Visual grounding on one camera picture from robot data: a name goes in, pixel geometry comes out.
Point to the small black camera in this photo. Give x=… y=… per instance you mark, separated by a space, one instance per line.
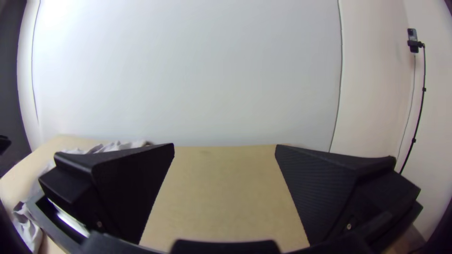
x=412 y=37

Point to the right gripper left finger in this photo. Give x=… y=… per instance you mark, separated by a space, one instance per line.
x=123 y=183

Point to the black tripod stand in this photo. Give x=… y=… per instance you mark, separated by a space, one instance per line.
x=420 y=106

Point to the grey t-shirt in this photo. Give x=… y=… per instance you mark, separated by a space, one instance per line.
x=116 y=145

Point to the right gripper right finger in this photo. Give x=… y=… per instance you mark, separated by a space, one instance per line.
x=321 y=190

